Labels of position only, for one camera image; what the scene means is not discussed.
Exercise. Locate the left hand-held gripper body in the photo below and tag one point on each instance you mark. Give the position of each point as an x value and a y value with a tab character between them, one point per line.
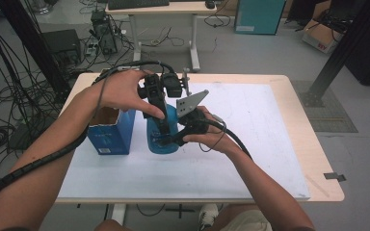
155	88

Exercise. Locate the person's right leg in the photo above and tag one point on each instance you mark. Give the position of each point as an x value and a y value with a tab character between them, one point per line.
237	208

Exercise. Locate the beige shorts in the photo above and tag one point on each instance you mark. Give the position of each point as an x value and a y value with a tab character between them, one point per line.
247	223

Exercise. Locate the large black case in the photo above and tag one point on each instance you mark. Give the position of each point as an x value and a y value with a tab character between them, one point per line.
369	64

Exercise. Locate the black computer tower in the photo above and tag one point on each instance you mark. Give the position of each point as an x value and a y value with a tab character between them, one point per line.
104	32

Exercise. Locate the white-legged wooden desk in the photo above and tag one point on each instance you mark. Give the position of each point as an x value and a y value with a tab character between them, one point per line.
160	7

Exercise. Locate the person's right hand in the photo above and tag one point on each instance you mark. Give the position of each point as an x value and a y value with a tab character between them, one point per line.
215	138

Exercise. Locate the white foam board mat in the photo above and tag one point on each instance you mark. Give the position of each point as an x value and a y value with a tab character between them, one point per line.
205	173

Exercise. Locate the black computer mouse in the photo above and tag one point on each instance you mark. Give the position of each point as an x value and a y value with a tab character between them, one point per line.
210	4

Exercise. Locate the dark floor mat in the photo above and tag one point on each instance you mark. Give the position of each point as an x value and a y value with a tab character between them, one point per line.
334	118

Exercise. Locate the black metal stand with base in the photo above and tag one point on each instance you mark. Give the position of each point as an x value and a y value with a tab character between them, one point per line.
343	51

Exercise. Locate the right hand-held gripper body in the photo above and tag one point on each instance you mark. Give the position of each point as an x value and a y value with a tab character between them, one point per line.
192	120

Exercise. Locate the teal cabinet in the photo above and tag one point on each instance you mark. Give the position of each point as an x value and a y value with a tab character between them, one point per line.
258	16

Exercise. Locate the black equipment box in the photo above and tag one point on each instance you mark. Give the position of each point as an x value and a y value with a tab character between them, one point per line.
61	43

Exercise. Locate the white shoe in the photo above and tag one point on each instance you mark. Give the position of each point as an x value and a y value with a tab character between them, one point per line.
208	216

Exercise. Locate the black keyboard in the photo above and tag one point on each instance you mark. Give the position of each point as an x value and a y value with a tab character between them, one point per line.
138	4

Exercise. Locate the person's leg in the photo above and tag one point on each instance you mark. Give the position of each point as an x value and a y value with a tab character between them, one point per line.
237	208
109	226

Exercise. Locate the black tape piece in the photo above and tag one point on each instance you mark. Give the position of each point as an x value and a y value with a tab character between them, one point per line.
334	176

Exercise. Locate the blue bottle with white cap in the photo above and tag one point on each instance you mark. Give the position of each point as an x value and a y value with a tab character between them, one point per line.
155	141

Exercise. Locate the brown cardboard box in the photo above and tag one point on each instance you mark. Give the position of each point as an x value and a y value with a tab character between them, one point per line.
321	37

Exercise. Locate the black metal stand post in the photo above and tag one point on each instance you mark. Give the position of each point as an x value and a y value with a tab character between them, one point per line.
29	38

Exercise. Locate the blue cardboard box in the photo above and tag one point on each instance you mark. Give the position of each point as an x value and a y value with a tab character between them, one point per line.
112	138

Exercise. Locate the person's left hand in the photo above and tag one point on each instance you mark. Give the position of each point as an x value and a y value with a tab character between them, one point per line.
122	91

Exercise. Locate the person's left leg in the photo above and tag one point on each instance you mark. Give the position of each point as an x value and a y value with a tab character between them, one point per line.
109	226

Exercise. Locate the light wooden table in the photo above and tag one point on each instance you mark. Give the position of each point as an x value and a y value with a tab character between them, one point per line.
314	144

